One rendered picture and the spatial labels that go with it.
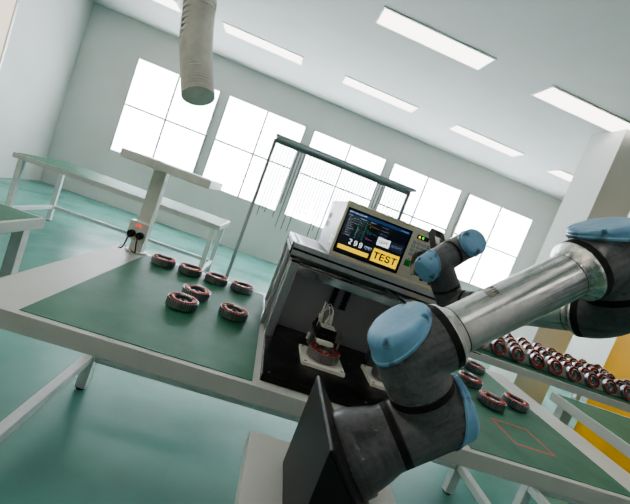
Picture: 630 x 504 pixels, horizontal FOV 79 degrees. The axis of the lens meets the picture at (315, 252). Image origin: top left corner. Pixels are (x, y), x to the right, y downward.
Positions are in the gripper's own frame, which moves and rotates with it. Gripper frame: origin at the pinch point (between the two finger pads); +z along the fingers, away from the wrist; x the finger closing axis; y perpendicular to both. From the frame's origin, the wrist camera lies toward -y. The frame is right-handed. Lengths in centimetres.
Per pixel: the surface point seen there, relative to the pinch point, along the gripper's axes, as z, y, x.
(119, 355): -9, 56, -77
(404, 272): 8.2, 0.7, 0.5
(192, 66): 43, -74, -112
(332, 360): 6.5, 39.2, -18.0
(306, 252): 7.9, 6.6, -36.8
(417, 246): 3.7, -8.9, 1.4
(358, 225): 3.9, -8.5, -22.2
